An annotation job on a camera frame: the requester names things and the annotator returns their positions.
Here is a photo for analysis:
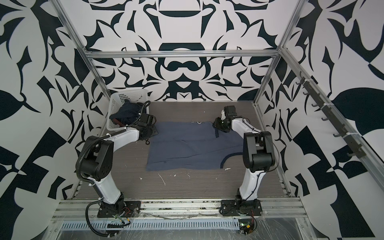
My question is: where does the blue-grey tank top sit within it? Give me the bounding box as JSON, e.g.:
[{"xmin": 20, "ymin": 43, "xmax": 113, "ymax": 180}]
[{"xmin": 146, "ymin": 122, "xmax": 243, "ymax": 171}]

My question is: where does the white plastic laundry basket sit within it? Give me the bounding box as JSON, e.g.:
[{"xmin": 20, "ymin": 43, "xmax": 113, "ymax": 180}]
[{"xmin": 106, "ymin": 89, "xmax": 149, "ymax": 131}]

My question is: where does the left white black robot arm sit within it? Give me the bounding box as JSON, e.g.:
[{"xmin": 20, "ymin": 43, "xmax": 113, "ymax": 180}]
[{"xmin": 76, "ymin": 114, "xmax": 158, "ymax": 215}]

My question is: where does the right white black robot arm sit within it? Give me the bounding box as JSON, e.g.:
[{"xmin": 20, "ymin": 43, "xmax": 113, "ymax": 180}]
[{"xmin": 213, "ymin": 106, "xmax": 277, "ymax": 206}]

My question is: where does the dark navy tank top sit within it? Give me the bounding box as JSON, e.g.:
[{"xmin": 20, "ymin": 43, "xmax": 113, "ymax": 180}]
[{"xmin": 109, "ymin": 100, "xmax": 144, "ymax": 125}]

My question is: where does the maroon tank top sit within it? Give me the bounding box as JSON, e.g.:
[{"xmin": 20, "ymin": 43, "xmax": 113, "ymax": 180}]
[{"xmin": 112, "ymin": 119, "xmax": 126, "ymax": 127}]

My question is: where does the green circuit board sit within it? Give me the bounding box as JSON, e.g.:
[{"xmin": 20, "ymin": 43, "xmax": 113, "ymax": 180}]
[{"xmin": 239, "ymin": 219, "xmax": 257, "ymax": 235}]

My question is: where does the black corrugated cable hose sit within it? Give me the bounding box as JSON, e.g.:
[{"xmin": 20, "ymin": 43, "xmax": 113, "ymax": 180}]
[{"xmin": 74, "ymin": 100, "xmax": 152, "ymax": 238}]

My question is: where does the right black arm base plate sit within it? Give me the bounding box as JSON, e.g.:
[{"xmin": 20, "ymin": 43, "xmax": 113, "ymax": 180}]
[{"xmin": 219, "ymin": 200, "xmax": 263, "ymax": 217}]

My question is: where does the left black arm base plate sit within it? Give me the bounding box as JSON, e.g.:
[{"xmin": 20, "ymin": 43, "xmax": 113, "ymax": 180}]
[{"xmin": 97, "ymin": 201, "xmax": 142, "ymax": 218}]

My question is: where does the aluminium frame back crossbar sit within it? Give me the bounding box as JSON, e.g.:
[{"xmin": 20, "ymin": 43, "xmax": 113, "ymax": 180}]
[{"xmin": 85, "ymin": 50, "xmax": 278, "ymax": 59}]

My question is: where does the aluminium front rail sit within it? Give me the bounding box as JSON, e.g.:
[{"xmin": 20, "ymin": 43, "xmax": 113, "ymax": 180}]
[{"xmin": 53, "ymin": 198, "xmax": 307, "ymax": 220}]

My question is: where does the grey wall hook rack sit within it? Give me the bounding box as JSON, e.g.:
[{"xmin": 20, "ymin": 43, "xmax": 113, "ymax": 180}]
[{"xmin": 297, "ymin": 72, "xmax": 371, "ymax": 159}]

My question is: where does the white slotted cable duct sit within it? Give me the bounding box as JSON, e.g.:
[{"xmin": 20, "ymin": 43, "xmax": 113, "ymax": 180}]
[{"xmin": 59, "ymin": 218, "xmax": 242, "ymax": 231}]

